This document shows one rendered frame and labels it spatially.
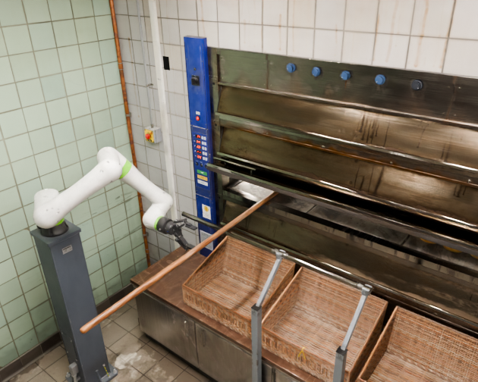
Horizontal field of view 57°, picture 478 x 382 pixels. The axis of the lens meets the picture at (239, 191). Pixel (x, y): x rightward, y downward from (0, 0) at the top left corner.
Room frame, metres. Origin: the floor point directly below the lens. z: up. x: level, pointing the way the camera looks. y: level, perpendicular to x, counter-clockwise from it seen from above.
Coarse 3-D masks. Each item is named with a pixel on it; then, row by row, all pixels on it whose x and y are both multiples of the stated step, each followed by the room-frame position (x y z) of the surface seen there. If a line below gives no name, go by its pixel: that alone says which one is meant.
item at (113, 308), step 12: (276, 192) 2.53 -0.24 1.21; (240, 216) 2.23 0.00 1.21; (228, 228) 2.12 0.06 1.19; (204, 240) 1.99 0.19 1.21; (192, 252) 1.89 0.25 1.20; (180, 264) 1.81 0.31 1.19; (156, 276) 1.70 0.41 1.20; (144, 288) 1.62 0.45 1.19; (120, 300) 1.53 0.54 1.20; (108, 312) 1.46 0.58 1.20; (96, 324) 1.41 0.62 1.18
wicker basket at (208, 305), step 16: (224, 240) 2.53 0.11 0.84; (208, 256) 2.41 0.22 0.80; (224, 256) 2.53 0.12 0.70; (256, 256) 2.40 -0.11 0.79; (272, 256) 2.33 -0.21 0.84; (208, 272) 2.39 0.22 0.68; (224, 272) 2.50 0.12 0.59; (240, 272) 2.43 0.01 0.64; (256, 272) 2.36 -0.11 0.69; (288, 272) 2.18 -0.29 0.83; (192, 288) 2.26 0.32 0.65; (208, 288) 2.34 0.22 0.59; (224, 288) 2.33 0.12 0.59; (240, 288) 2.32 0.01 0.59; (256, 288) 2.32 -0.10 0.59; (272, 288) 2.27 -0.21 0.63; (192, 304) 2.16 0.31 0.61; (208, 304) 2.08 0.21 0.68; (224, 304) 2.18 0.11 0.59; (240, 304) 2.17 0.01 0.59; (272, 304) 2.04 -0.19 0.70; (224, 320) 2.00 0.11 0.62; (240, 320) 1.93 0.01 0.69
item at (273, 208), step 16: (224, 192) 2.62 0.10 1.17; (240, 192) 2.59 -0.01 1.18; (272, 208) 2.38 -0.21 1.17; (288, 208) 2.36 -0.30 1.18; (320, 224) 2.17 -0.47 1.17; (336, 224) 2.16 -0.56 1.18; (352, 240) 2.05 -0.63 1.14; (368, 240) 1.99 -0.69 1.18; (384, 240) 1.98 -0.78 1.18; (400, 256) 1.88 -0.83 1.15; (416, 256) 1.83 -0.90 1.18; (432, 256) 1.83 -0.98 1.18; (448, 272) 1.73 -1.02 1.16; (464, 272) 1.70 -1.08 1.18
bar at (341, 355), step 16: (208, 224) 2.22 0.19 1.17; (288, 256) 1.87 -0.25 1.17; (272, 272) 1.85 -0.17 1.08; (320, 272) 1.75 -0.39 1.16; (368, 288) 1.61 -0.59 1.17; (256, 304) 1.76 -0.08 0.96; (256, 320) 1.72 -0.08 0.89; (352, 320) 1.53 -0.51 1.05; (256, 336) 1.72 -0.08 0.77; (256, 352) 1.72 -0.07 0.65; (336, 352) 1.44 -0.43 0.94; (256, 368) 1.72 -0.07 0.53; (336, 368) 1.43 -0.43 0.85
